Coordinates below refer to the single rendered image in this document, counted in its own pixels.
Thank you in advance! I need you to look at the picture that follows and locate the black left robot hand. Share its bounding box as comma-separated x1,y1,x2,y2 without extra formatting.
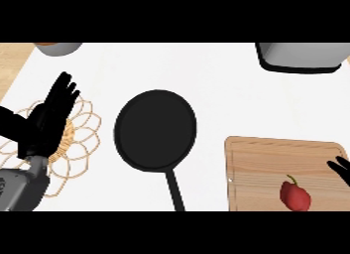
0,70,83,161

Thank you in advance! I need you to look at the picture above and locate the red bell pepper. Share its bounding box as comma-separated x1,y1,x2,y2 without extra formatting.
278,174,314,212

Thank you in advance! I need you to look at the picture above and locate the wooden cutting board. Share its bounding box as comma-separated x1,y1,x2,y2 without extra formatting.
225,135,350,212

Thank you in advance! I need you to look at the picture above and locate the black frying pan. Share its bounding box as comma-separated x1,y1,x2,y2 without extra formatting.
113,88,200,212

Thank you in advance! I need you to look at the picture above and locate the woven wicker placemat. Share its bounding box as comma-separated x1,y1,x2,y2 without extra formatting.
0,97,104,198

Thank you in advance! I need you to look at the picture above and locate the grey round pot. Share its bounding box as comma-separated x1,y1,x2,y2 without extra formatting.
35,42,85,58

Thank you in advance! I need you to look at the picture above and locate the grey appliance with black base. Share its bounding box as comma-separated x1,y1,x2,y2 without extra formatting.
255,42,350,74

